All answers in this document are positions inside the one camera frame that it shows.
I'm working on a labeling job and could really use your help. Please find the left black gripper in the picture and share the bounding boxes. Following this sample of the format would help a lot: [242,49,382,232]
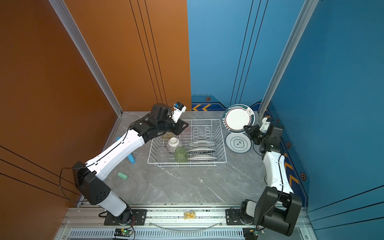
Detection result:
[157,115,190,136]

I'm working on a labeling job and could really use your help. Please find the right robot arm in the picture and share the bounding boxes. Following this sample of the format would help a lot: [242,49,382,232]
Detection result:
[240,122,302,237]

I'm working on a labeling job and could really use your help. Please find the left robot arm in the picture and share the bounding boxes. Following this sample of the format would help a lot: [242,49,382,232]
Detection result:
[72,102,188,224]

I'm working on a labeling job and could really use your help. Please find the yellow glass cup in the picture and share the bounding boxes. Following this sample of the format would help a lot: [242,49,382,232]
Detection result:
[160,132,174,141]

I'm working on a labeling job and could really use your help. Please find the ribbed white bowl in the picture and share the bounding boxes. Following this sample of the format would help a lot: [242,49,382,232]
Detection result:
[167,137,183,153]

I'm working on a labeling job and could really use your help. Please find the clear glass cup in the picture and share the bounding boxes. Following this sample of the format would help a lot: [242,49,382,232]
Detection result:
[156,147,171,164]

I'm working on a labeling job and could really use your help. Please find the green glass cup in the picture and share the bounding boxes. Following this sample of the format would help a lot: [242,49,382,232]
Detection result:
[175,147,188,164]

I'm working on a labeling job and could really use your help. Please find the blue cylindrical tool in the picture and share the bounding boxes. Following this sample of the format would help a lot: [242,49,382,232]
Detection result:
[116,137,136,164]

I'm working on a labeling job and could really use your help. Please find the green terminal block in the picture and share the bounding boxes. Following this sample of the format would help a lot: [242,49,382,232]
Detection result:
[118,172,128,180]

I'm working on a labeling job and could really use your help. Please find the yellow sticker tag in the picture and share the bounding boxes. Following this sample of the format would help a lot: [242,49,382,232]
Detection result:
[183,211,196,220]

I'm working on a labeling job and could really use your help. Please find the right circuit board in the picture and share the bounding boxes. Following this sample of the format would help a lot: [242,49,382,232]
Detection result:
[243,228,265,240]

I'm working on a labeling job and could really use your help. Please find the left green circuit board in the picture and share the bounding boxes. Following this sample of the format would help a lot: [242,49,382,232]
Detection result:
[113,228,136,240]

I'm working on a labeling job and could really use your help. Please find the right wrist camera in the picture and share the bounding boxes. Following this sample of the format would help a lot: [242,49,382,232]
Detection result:
[260,118,271,133]

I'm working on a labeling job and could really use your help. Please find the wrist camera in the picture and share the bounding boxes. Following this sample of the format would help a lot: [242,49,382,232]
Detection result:
[171,102,187,123]
[260,118,271,133]

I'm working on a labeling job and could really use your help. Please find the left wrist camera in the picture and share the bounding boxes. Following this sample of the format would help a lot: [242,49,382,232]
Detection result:
[171,102,187,123]

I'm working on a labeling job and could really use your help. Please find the white wire dish rack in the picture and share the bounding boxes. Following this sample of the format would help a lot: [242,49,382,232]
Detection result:
[148,119,227,167]

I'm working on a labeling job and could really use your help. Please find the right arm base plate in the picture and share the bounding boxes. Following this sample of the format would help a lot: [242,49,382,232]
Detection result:
[225,208,265,226]

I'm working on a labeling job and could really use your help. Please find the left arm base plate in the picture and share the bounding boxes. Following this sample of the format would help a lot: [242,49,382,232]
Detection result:
[104,209,147,226]

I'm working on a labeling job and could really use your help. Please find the right aluminium corner post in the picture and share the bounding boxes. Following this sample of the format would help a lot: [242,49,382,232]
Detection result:
[258,0,319,118]

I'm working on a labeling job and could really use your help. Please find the aluminium corner post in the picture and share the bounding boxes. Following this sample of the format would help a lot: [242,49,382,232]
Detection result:
[258,0,319,118]
[48,0,124,117]

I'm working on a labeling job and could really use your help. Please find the left aluminium corner post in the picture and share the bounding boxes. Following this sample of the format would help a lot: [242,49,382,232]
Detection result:
[48,0,124,117]

